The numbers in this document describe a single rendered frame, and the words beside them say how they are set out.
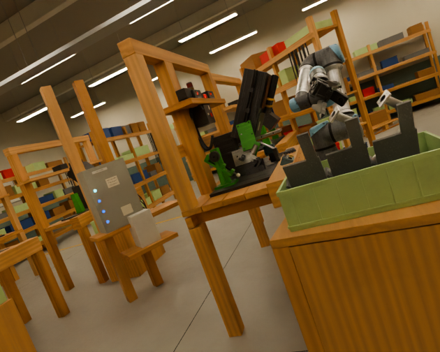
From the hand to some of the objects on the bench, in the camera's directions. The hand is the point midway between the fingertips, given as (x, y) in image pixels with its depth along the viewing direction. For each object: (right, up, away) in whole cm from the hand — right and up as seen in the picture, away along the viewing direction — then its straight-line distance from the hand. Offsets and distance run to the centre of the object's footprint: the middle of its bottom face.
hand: (332, 103), depth 134 cm
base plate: (-18, -26, +130) cm, 134 cm away
